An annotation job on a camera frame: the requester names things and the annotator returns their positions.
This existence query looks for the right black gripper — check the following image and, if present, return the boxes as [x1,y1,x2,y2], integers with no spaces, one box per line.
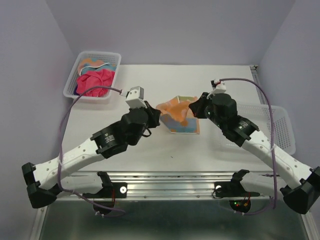
[188,92,225,130]

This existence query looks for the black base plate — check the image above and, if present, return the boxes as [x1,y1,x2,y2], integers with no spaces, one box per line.
[214,181,249,198]
[82,182,128,199]

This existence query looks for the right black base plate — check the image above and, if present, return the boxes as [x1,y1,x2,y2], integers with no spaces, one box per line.
[214,181,249,198]

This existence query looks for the pink towel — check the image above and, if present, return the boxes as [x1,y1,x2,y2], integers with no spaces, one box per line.
[76,69,115,97]

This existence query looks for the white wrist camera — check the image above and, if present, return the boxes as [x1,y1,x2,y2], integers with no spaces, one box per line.
[125,86,147,109]
[207,79,227,99]

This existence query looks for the white basket at left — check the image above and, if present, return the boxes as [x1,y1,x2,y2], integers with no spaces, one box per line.
[63,50,122,99]

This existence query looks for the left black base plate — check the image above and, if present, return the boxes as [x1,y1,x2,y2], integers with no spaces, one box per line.
[82,182,128,199]

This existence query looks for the orange polka dot towel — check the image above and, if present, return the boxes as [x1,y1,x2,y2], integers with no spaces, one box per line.
[156,95,200,134]

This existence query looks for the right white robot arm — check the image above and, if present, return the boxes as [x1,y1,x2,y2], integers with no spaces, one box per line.
[189,92,320,215]

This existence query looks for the purple towel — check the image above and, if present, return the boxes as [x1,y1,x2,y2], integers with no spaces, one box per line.
[73,85,80,96]

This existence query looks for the white basket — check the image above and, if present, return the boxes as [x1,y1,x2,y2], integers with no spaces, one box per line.
[219,103,297,156]
[63,50,122,99]

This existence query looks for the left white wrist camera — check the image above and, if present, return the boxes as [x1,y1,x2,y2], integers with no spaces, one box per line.
[125,86,147,109]

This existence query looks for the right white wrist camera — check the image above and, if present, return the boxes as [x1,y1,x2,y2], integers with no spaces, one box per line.
[207,79,227,99]

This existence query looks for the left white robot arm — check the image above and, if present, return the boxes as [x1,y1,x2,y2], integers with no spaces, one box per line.
[21,101,161,209]

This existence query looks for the white basket at right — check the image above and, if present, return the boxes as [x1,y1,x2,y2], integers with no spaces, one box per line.
[219,103,297,156]

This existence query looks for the blue orange patterned towel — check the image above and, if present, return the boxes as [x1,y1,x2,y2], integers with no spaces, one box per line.
[77,58,117,76]

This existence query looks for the aluminium mounting rail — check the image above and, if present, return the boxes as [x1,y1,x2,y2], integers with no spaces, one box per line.
[58,171,272,202]

